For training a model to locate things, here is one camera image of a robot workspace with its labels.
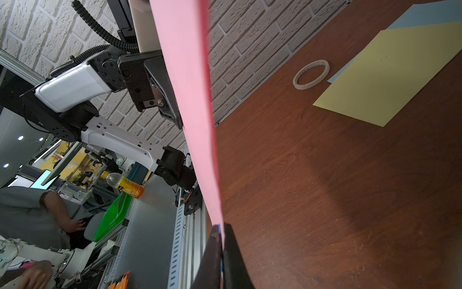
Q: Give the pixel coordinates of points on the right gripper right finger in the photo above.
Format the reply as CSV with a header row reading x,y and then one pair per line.
x,y
235,274

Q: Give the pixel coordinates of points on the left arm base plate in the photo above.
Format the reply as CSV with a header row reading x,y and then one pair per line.
x,y
193,200

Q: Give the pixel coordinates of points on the light blue paper sheet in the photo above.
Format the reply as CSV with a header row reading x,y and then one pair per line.
x,y
433,13

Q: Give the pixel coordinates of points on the green plastic chair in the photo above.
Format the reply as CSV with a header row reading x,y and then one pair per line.
x,y
114,216

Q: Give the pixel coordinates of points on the seated person in grey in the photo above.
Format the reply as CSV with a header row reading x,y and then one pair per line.
x,y
43,218

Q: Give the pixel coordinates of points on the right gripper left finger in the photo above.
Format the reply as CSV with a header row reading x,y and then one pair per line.
x,y
209,273

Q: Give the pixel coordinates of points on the yellow paper sheet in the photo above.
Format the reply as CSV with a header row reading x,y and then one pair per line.
x,y
391,70

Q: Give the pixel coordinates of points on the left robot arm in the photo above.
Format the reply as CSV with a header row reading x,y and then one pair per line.
x,y
62,104

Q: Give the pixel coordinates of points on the pink paper sheet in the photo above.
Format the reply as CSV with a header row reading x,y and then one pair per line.
x,y
182,28

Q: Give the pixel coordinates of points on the aluminium front rail frame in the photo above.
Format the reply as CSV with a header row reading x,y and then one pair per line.
x,y
161,247

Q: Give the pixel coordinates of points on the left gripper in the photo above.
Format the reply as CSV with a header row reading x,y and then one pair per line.
x,y
149,85

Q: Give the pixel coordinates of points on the orange drink bottle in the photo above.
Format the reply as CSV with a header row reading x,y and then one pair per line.
x,y
121,183

